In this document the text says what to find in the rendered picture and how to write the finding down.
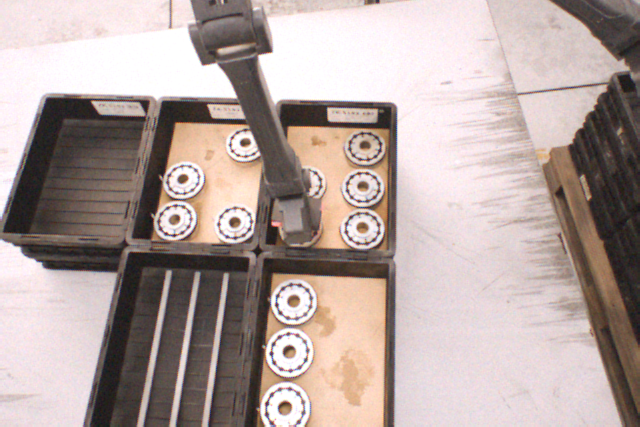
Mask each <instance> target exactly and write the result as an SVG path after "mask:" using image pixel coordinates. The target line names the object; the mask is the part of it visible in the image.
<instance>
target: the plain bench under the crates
mask: <svg viewBox="0 0 640 427"><path fill-rule="evenodd" d="M267 20H268V24H269V27H270V30H271V34H272V36H273V37H272V38H273V53H269V54H264V55H259V56H258V58H259V62H260V66H261V68H262V71H263V74H264V77H265V79H266V82H267V85H268V88H269V91H270V94H271V97H272V100H273V101H274V102H275V105H276V102H277V101H278V100H353V101H389V102H393V103H395V104H396V105H397V107H398V128H397V221H396V253H395V256H394V258H393V260H394V261H395V263H396V314H395V407H394V427H623V423H622V421H621V418H620V415H619V412H618V409H617V406H616V403H615V399H614V396H613V393H612V390H611V388H610V382H609V378H608V375H607V372H606V369H605V366H604V363H603V360H602V357H601V354H600V351H599V348H598V345H597V342H596V339H595V336H594V333H593V329H592V326H591V323H590V321H589V318H588V315H587V312H586V309H585V305H584V302H583V299H582V296H581V293H580V291H579V288H578V285H577V281H576V278H575V272H574V269H573V266H572V263H571V259H570V257H569V254H568V251H567V248H566V245H565V242H564V239H563V235H562V232H561V229H560V227H559V224H558V221H557V218H556V215H555V211H554V208H553V205H552V202H551V199H550V196H549V194H548V191H547V187H546V184H545V181H544V178H543V172H542V169H541V166H540V163H539V160H538V157H537V154H536V151H535V148H534V145H533V142H532V138H531V135H530V132H529V130H528V127H527V124H526V121H525V117H524V114H523V111H522V108H521V105H520V102H519V100H518V97H517V93H516V90H515V87H514V84H513V81H512V78H511V72H510V68H509V66H508V63H507V60H506V57H505V54H504V51H503V48H502V44H501V41H500V38H499V36H498V33H497V30H496V27H495V24H494V20H493V17H492V14H491V11H490V8H489V5H488V3H487V0H406V1H398V2H390V3H382V4H366V5H358V6H351V7H342V8H334V9H326V10H319V11H310V12H302V13H294V14H287V15H279V16H270V17H267ZM47 93H67V94H103V95H139V96H153V97H155V99H157V100H158V99H159V98H161V97H162V96H175V97H211V98H236V96H235V93H234V91H233V88H232V86H231V84H230V82H229V80H228V79H227V77H226V74H225V73H224V71H223V70H222V69H221V68H219V67H218V65H217V64H214V65H209V66H203V67H202V66H201V64H200V62H199V60H198V57H197V55H196V53H195V51H194V46H193V44H192V42H191V39H190V36H189V34H188V27H183V28H175V29H166V30H159V31H151V32H143V33H135V34H127V35H125V34H119V35H111V36H103V37H96V38H87V39H79V40H71V41H63V42H55V43H47V44H39V45H31V46H24V47H15V48H7V49H0V172H11V171H17V168H18V165H19V163H20V160H21V157H22V154H23V151H24V148H25V145H26V142H27V139H28V136H29V133H30V128H31V125H32V122H33V119H34V116H35V113H36V110H37V107H38V104H39V101H40V98H41V97H42V96H43V95H45V94H47ZM41 263H42V262H36V264H35V274H30V275H24V276H17V277H11V278H4V279H0V427H83V423H84V419H85V415H86V410H87V406H88V401H89V397H90V393H91V389H92V385H93V380H94V376H95V367H96V363H97V358H98V355H99V351H100V346H101V342H102V337H103V333H104V329H105V324H106V321H107V316H108V312H109V308H110V303H111V299H112V294H113V291H114V286H115V282H116V278H117V273H110V272H91V271H71V270H52V269H44V268H43V267H42V265H41Z"/></svg>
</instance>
